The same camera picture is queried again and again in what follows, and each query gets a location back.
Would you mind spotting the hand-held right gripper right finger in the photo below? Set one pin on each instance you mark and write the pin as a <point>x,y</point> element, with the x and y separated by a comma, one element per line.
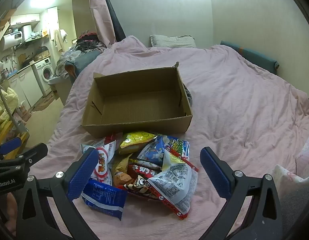
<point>215,175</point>

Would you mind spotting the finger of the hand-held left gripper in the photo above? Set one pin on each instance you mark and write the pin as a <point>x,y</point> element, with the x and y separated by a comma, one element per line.
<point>32,153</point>
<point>9,146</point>

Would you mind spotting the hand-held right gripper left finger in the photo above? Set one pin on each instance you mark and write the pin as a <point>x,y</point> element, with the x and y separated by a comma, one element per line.
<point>82,175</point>

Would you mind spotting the dark blue snack bag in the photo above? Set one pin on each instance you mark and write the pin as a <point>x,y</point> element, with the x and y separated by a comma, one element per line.
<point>104,197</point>

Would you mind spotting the pile of snack packets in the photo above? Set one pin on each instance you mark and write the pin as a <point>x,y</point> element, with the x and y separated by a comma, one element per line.
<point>169,180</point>

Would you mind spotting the yellow chip bag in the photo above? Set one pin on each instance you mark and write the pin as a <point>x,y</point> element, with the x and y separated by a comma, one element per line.
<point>134,141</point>

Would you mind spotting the blue white cartoon snack bag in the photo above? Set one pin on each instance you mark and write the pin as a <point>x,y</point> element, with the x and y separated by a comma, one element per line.
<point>154,153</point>

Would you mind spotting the brown cardboard box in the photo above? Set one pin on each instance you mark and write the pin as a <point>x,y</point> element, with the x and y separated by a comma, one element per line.
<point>134,105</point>

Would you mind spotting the metal stand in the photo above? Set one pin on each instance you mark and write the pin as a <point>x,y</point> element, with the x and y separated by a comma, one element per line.
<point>13,120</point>

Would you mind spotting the yellow cloth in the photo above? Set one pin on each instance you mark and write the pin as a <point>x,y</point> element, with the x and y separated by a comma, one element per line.
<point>5,98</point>

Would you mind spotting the patterned floor mat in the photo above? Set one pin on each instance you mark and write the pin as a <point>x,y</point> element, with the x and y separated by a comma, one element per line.
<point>44,103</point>

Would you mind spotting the white kitchen cabinet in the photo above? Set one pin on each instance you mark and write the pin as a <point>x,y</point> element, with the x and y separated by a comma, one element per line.
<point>24,87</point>

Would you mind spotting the white basin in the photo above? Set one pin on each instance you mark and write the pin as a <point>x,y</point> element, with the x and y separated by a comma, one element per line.
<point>54,80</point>

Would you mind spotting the pink blanket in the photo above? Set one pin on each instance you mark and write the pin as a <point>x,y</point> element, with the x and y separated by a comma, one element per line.
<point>232,100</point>

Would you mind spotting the white washing machine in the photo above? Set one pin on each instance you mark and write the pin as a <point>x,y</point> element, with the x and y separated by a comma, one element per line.
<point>43,72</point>

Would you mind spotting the grey cloth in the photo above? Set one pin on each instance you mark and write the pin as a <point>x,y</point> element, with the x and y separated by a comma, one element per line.
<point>189,95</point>

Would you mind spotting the white pink floral cloth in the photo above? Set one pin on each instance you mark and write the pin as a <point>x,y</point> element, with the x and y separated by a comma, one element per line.
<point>304,160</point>

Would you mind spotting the white water heater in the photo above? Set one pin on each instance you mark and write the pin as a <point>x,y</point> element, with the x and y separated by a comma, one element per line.
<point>9,41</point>

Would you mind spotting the hanging white towel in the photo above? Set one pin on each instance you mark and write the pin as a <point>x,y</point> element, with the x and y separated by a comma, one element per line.
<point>59,40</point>

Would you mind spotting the blue cushion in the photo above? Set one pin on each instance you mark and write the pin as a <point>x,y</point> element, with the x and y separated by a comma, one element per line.
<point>254,56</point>

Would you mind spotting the heap of clothes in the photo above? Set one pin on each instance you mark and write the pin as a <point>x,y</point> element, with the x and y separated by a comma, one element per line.
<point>88,40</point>

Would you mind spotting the grey pillow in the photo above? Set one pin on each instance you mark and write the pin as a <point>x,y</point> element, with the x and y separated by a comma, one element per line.
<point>173,41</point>

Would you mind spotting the dark curtain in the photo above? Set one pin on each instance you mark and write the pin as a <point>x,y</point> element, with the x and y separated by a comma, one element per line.
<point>117,27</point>

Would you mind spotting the pink curtain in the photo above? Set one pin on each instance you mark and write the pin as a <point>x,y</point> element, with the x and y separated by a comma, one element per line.
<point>99,12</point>

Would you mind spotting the white wall cabinet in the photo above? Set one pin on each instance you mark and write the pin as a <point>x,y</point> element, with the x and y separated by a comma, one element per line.
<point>24,18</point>

